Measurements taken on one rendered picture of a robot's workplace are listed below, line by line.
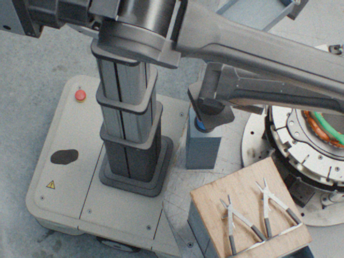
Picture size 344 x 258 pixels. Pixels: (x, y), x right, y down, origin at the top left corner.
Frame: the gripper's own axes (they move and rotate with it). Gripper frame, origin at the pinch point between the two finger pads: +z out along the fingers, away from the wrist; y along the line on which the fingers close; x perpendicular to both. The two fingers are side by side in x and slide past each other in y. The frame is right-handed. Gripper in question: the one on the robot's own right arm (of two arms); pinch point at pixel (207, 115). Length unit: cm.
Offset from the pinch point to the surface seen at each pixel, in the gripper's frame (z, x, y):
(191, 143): 8.3, 4.1, -2.6
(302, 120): -3.8, -17.9, -9.2
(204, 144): 9.2, 1.2, -3.7
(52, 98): 111, 28, 57
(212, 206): 0.1, 6.6, -18.5
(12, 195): 110, 55, 26
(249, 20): 5.6, -19.8, 19.7
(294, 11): 28, -40, 27
